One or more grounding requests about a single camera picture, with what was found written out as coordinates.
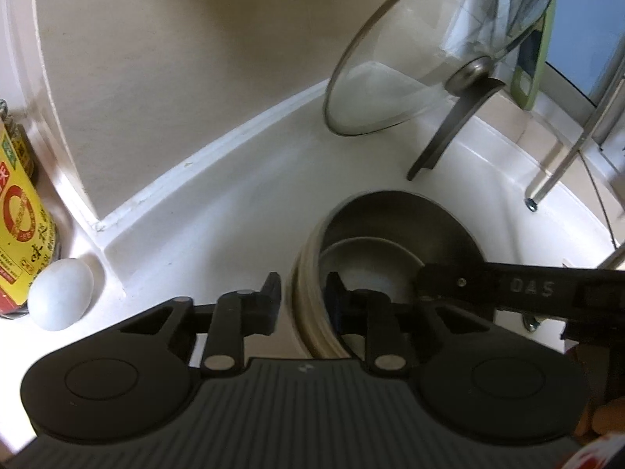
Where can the person's right hand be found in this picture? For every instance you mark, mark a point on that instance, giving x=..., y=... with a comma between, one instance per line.
x=605, y=417

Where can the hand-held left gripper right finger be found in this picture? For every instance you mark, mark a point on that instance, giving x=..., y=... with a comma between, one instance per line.
x=334, y=303

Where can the glass pot lid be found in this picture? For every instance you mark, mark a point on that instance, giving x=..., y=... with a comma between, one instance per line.
x=415, y=58

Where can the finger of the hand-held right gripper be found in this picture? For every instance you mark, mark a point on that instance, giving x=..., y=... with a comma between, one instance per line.
x=454, y=283

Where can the metal dish rack legs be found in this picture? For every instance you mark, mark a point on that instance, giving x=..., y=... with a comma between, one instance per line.
x=576, y=146

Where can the beige round bowl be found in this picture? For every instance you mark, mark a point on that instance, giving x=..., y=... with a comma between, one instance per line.
x=302, y=303

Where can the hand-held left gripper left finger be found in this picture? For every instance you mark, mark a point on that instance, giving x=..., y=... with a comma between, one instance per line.
x=271, y=303

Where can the green cutting board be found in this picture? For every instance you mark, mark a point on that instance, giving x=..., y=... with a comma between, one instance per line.
x=534, y=68

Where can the window frame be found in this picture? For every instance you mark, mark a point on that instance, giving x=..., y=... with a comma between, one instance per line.
x=586, y=58

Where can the pale egg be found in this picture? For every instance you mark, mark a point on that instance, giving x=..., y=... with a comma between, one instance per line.
x=61, y=293

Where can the red white cloth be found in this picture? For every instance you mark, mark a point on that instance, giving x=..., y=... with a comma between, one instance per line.
x=600, y=457

